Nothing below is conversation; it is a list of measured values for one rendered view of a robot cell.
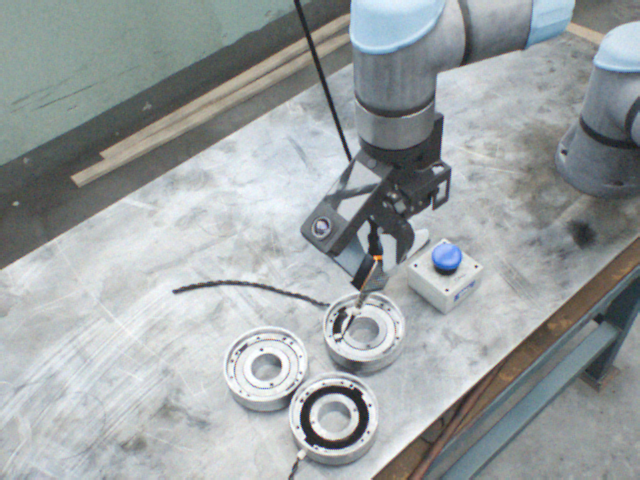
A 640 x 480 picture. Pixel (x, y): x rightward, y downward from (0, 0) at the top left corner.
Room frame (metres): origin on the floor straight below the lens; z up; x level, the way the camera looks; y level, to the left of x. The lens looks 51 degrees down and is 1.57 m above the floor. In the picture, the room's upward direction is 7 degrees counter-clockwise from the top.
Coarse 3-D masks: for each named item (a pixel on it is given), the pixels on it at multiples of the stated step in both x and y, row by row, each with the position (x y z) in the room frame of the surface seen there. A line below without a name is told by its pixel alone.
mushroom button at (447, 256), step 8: (440, 248) 0.55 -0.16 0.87; (448, 248) 0.55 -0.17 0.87; (456, 248) 0.55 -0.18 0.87; (432, 256) 0.54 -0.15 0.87; (440, 256) 0.54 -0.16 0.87; (448, 256) 0.54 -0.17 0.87; (456, 256) 0.54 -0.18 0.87; (440, 264) 0.53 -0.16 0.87; (448, 264) 0.53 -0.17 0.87; (456, 264) 0.53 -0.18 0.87
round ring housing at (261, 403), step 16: (240, 336) 0.47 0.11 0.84; (256, 336) 0.48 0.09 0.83; (272, 336) 0.47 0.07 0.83; (288, 336) 0.47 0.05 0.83; (240, 352) 0.46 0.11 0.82; (256, 352) 0.45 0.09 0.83; (272, 352) 0.45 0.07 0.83; (304, 352) 0.44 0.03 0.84; (224, 368) 0.43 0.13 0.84; (256, 368) 0.44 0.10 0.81; (288, 368) 0.43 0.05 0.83; (304, 368) 0.42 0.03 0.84; (256, 384) 0.41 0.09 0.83; (272, 384) 0.41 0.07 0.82; (240, 400) 0.39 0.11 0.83; (256, 400) 0.38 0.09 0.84; (272, 400) 0.38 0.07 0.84; (288, 400) 0.38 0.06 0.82
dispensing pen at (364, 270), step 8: (368, 256) 0.49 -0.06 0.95; (368, 264) 0.48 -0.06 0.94; (360, 272) 0.48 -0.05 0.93; (368, 272) 0.48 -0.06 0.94; (352, 280) 0.48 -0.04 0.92; (360, 280) 0.48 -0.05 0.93; (360, 288) 0.47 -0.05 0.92; (360, 296) 0.47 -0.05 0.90; (368, 296) 0.47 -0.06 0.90; (360, 304) 0.47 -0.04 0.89; (352, 312) 0.47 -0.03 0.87; (352, 320) 0.46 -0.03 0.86
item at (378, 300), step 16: (336, 304) 0.51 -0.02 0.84; (352, 304) 0.51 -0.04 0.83; (368, 304) 0.51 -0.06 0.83; (384, 304) 0.50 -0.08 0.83; (368, 320) 0.49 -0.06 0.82; (400, 320) 0.48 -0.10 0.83; (384, 336) 0.46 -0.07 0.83; (400, 336) 0.45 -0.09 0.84; (336, 352) 0.43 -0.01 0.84; (352, 368) 0.42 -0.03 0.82; (368, 368) 0.42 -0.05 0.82
